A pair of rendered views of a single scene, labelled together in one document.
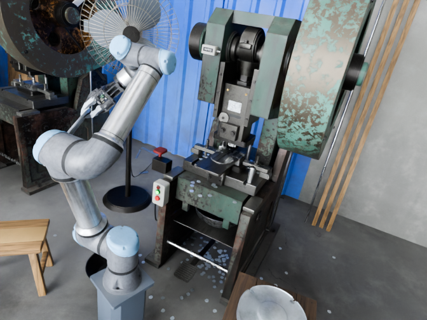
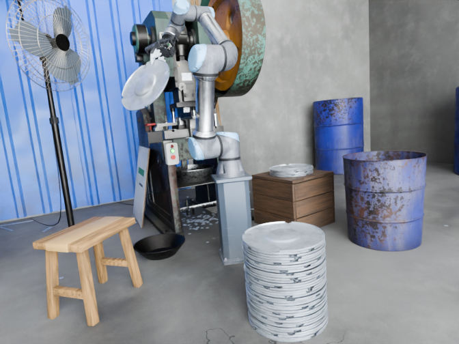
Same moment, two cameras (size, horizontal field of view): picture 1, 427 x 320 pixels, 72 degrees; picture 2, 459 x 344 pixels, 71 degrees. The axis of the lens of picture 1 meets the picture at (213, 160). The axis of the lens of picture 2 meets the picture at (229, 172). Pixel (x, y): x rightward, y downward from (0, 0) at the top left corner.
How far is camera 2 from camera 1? 1.73 m
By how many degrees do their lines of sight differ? 49
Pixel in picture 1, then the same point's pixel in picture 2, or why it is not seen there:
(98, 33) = (26, 43)
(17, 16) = not seen: outside the picture
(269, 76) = not seen: hidden behind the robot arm
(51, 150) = (214, 49)
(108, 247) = (228, 138)
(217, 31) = (164, 23)
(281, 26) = not seen: hidden behind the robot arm
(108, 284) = (235, 170)
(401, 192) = (244, 146)
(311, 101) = (256, 40)
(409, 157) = (238, 121)
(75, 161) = (232, 50)
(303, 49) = (245, 13)
